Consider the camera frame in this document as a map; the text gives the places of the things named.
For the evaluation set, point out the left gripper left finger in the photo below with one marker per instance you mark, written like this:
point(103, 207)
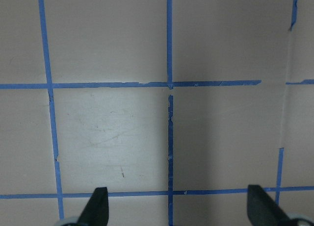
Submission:
point(95, 212)

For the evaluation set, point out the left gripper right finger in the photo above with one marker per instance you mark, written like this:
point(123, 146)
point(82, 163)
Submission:
point(262, 210)

